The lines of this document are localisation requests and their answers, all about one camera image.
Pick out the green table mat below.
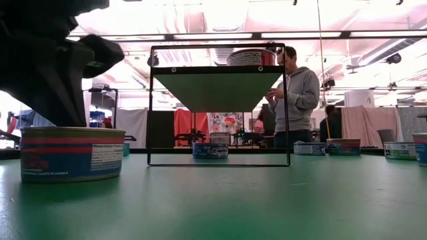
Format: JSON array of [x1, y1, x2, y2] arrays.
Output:
[[0, 152, 427, 240]]

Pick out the white blue-label can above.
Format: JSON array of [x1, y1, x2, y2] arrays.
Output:
[[293, 141, 326, 156]]

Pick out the black curtain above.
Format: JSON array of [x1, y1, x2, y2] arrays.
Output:
[[151, 109, 175, 149]]

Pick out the wooden shelf black metal frame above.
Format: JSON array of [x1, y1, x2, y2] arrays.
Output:
[[147, 42, 291, 167]]

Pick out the black metal stand frame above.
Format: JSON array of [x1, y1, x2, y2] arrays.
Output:
[[83, 87, 119, 129]]

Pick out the black monitor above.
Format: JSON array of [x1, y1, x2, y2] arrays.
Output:
[[262, 103, 278, 134]]

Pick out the silver ceiling air duct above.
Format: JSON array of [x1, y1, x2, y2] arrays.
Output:
[[201, 0, 250, 67]]

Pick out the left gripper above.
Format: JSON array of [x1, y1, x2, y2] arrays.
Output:
[[0, 0, 125, 127]]

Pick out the red curtain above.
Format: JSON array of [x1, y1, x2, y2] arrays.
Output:
[[173, 108, 209, 147]]

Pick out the black background robot arms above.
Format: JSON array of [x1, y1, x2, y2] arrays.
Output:
[[175, 128, 207, 145]]

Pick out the pink curtain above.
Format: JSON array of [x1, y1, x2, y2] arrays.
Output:
[[340, 105, 400, 149]]

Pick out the white green-label can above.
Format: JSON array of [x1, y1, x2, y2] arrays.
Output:
[[383, 141, 417, 161]]

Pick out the red white-label can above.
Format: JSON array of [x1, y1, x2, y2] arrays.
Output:
[[226, 48, 277, 67]]

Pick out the ceiling light strip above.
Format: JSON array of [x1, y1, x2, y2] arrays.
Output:
[[66, 30, 427, 43]]

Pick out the black metal table frame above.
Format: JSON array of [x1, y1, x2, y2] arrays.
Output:
[[0, 147, 427, 160]]

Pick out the blue fish-print can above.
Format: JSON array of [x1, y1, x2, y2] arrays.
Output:
[[192, 142, 230, 160]]

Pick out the red black background robot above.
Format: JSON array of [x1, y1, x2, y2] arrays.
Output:
[[0, 111, 21, 150]]

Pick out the background robot green lights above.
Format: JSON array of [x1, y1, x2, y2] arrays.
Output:
[[233, 128, 266, 147]]

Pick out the white curtain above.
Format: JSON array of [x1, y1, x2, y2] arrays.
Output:
[[115, 107, 148, 149]]

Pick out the grey curtain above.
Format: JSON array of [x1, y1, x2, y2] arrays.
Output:
[[396, 105, 427, 143]]

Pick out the white cylindrical column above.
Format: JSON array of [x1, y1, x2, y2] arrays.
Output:
[[344, 89, 375, 108]]

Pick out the white storage box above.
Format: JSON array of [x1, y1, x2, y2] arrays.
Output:
[[209, 132, 232, 145]]

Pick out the blue-grey curtain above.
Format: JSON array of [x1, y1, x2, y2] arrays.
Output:
[[20, 109, 51, 128]]

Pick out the person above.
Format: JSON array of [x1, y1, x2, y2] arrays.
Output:
[[319, 104, 342, 143], [265, 45, 321, 149], [254, 109, 265, 134]]

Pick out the blue red-stripe can gold lid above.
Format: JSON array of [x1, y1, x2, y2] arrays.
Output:
[[412, 132, 427, 168], [326, 138, 362, 157], [19, 126, 127, 184]]

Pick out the floral cloth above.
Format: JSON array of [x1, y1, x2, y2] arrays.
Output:
[[207, 112, 245, 135]]

